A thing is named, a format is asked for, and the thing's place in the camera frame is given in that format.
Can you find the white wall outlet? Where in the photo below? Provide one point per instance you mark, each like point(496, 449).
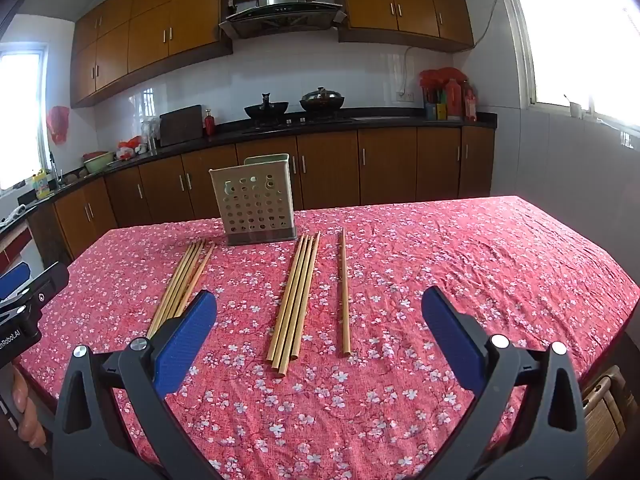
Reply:
point(404, 96)

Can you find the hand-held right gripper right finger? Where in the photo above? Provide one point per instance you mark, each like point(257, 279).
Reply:
point(452, 332)

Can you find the black open wok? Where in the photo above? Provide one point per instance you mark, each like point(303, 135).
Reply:
point(265, 108)

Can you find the beige perforated chopstick holder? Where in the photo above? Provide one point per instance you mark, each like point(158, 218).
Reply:
point(255, 200)

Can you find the colourful small box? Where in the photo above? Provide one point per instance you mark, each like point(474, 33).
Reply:
point(436, 111)

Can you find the black lidded wok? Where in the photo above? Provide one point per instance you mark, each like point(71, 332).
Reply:
point(322, 100)

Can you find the dark cutting board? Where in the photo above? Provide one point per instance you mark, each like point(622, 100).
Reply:
point(180, 125)

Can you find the black gas stove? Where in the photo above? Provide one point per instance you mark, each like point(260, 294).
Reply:
point(300, 121)

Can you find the red white plastic bag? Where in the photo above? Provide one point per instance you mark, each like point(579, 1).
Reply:
point(131, 147)

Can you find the yellow dish soap bottle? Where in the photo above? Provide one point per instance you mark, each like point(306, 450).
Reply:
point(42, 186)

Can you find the black kitchen countertop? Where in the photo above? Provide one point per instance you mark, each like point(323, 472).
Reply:
point(400, 116)

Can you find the tall red bottle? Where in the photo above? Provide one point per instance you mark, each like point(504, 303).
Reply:
point(469, 104)
point(454, 100)

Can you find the small red bottle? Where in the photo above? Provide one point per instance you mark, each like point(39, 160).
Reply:
point(209, 124)

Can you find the person's left hand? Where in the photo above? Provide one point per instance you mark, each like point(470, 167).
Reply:
point(27, 410)

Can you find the green basin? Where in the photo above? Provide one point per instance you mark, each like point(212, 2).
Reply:
point(97, 162)

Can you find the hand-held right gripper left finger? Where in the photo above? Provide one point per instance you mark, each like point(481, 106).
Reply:
point(185, 340)

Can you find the red floral tablecloth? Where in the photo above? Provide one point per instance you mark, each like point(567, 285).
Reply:
point(400, 270)

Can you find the brown base cabinets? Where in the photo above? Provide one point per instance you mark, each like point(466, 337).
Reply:
point(385, 165)

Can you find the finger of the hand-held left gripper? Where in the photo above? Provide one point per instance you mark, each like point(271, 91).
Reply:
point(15, 280)

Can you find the metal faucet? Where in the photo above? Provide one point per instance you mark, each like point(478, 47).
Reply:
point(54, 170)

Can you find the large bright window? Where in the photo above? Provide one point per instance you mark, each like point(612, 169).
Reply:
point(575, 35)

